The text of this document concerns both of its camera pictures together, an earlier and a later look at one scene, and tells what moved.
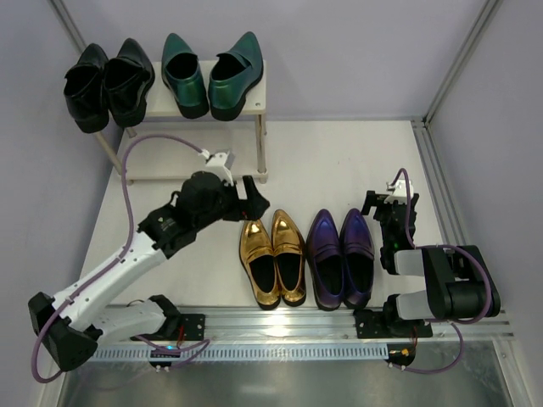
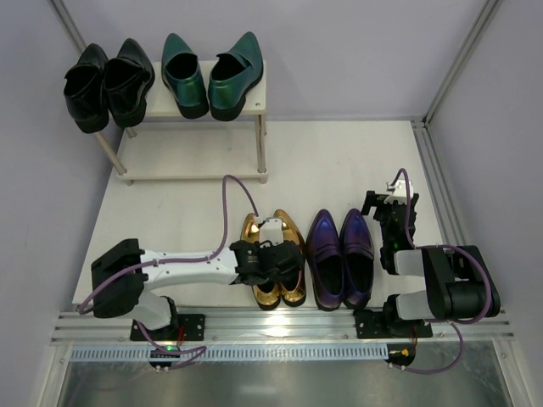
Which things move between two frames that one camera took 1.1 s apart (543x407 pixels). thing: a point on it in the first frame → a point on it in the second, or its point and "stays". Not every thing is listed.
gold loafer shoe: x=288 y=246 stays
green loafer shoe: x=182 y=75 stays
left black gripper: x=239 y=200 → x=286 y=260
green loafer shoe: x=232 y=75 stays
